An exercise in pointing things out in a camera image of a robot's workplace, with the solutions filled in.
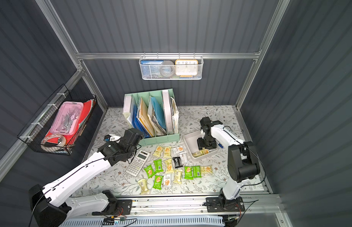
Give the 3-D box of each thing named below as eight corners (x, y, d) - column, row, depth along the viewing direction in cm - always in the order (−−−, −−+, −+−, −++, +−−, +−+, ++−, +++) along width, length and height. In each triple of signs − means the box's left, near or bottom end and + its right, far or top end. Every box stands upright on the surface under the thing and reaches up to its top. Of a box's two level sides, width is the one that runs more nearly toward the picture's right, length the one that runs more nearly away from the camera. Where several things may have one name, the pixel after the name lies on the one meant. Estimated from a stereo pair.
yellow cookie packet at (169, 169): (166, 174, 86) (166, 173, 84) (163, 162, 91) (163, 160, 90) (174, 172, 87) (173, 171, 85) (171, 160, 92) (170, 158, 90)
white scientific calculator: (126, 172, 88) (125, 171, 86) (141, 150, 97) (140, 148, 96) (135, 177, 86) (135, 176, 84) (150, 154, 95) (149, 152, 94)
